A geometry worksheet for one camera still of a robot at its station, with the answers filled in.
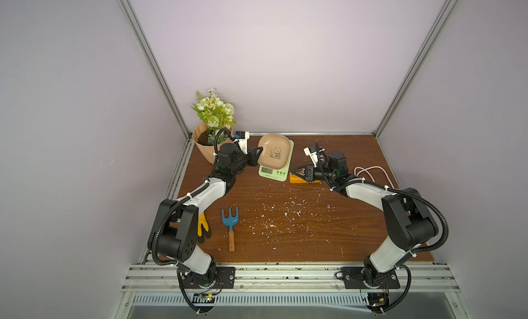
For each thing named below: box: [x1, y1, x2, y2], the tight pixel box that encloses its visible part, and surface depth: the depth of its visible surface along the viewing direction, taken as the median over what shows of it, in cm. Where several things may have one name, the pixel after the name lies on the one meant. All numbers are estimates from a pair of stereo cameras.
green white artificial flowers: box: [191, 88, 237, 145], surface depth 94 cm
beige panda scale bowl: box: [257, 133, 292, 170], surface depth 85 cm
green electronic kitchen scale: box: [258, 139, 295, 183], surface depth 86 cm
